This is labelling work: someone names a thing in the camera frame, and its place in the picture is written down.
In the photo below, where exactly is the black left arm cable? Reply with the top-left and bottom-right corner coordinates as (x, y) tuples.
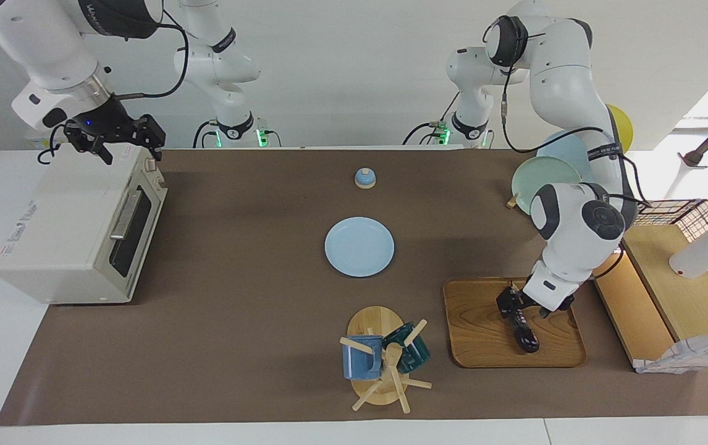
(484, 15), (651, 208)

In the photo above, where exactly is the wooden shelf with wire basket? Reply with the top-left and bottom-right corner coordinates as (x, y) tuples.
(581, 199), (708, 375)

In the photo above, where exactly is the brown table mat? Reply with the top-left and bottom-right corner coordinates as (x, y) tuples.
(0, 148), (708, 427)

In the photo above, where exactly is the light blue racked plate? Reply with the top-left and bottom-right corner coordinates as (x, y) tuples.
(536, 131), (594, 183)

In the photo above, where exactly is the blue ceramic mug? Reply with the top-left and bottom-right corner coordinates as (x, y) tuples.
(342, 334), (384, 380)

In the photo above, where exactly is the wooden mug tree stand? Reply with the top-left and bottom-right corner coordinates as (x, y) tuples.
(340, 305), (433, 413)

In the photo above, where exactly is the white toaster oven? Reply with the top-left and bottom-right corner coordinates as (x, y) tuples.
(0, 143), (168, 305)

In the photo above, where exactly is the wooden serving tray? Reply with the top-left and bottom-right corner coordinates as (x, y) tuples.
(442, 277), (588, 369)

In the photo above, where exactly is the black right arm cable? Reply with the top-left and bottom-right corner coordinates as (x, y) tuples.
(113, 9), (191, 101)

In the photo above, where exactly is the pale green plate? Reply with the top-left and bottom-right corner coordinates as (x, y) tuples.
(511, 156), (583, 216)

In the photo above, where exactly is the dark green ceramic mug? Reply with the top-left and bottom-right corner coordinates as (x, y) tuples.
(382, 321), (431, 374)

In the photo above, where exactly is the yellow plate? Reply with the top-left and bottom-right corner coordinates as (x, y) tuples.
(604, 104), (634, 155)

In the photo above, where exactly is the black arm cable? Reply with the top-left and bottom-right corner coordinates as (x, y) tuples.
(484, 15), (651, 208)
(113, 9), (191, 101)

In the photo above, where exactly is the light blue round plate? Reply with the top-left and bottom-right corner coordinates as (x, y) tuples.
(324, 216), (395, 278)

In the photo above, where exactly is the black base cable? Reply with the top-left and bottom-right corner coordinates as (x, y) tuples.
(403, 93), (460, 146)
(192, 119), (219, 149)

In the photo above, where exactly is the oven door with metal handle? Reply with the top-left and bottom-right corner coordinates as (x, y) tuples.
(109, 182), (168, 292)

